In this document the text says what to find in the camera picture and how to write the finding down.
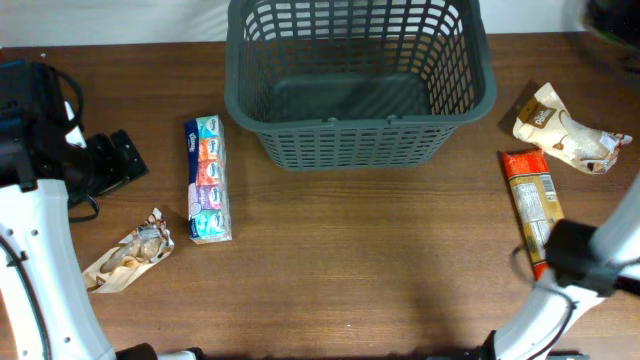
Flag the orange spaghetti package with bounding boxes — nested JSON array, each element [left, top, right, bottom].
[[501, 150, 564, 280]]

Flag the grey plastic basket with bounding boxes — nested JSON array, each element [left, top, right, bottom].
[[224, 0, 497, 171]]

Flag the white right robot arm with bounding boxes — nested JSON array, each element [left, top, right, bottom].
[[468, 83, 639, 360]]

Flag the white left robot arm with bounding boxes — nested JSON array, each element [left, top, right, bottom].
[[1, 60, 174, 359]]

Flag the brown nut snack pouch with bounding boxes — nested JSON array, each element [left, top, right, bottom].
[[82, 208, 175, 293]]

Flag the Kleenex tissue multipack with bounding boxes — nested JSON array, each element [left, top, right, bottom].
[[184, 115, 232, 244]]

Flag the beige snack bag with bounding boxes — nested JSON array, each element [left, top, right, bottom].
[[512, 82, 633, 175]]

